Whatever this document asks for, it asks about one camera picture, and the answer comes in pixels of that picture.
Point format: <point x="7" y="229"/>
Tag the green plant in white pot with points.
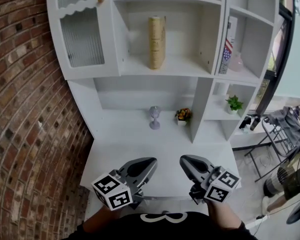
<point x="234" y="103"/>

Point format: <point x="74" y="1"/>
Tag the pink glass vase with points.
<point x="236" y="63"/>

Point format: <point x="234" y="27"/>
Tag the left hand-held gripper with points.
<point x="137" y="170"/>

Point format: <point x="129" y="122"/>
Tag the grey jacket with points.
<point x="290" y="126"/>

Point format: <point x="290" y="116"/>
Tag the white shelf cabinet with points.
<point x="165" y="144"/>

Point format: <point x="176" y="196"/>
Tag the purple goblet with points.
<point x="155" y="115"/>

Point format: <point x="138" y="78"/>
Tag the person's black shirt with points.
<point x="165" y="227"/>

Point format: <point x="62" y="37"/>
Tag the person's left forearm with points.
<point x="100" y="217"/>

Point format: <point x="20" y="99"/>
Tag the black folding chair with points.
<point x="272" y="146"/>

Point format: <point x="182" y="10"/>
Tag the person's right forearm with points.
<point x="222" y="215"/>

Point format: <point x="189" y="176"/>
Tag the orange flowers in white pot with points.
<point x="183" y="114"/>

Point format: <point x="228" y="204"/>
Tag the black bottle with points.
<point x="255" y="123"/>

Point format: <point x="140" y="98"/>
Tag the book with flag print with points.
<point x="228" y="51"/>

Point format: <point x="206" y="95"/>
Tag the yellow book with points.
<point x="157" y="44"/>

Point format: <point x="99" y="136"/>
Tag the small black device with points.
<point x="245" y="122"/>

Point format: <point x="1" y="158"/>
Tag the black window frame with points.
<point x="280" y="59"/>

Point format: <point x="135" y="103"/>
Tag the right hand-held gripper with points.
<point x="197" y="167"/>

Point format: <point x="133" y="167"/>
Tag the ribbed glass cabinet door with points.
<point x="80" y="39"/>

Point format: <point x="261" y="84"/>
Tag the white side counter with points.
<point x="250" y="139"/>

